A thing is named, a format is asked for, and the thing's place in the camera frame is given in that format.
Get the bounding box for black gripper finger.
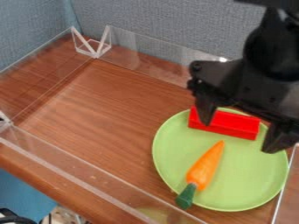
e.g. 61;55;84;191
195;93;219;126
262;120;299;154

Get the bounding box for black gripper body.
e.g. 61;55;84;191
188;59;299;122

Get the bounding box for orange toy carrot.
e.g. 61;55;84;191
175;140;226;209

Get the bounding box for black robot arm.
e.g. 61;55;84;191
187;0;299;153

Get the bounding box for green plate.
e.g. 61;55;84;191
152;110;288;212

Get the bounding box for red rectangular block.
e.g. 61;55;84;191
188;107;260;140

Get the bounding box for clear acrylic corner bracket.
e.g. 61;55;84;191
69;25;112;59

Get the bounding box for clear acrylic enclosure wall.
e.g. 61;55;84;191
0;26;299;224

